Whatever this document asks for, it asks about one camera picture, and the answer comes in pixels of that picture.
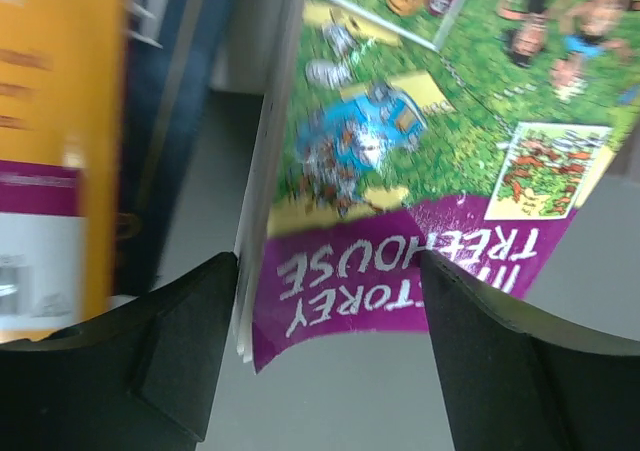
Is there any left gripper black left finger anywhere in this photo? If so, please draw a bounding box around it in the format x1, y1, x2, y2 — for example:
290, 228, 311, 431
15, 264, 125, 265
1, 252, 238, 450

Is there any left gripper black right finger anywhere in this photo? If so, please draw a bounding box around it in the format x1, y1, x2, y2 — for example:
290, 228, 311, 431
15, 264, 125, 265
420, 251, 639, 450

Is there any purple treehouse book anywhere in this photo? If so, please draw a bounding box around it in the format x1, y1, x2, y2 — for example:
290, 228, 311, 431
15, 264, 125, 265
234, 0, 639, 371

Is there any dark blue Nineteen Eighty-Four book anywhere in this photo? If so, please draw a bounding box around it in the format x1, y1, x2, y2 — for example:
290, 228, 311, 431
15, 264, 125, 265
113, 0, 234, 296

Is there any orange yellow book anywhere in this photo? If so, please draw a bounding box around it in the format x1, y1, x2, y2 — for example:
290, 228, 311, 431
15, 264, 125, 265
1, 0, 126, 342

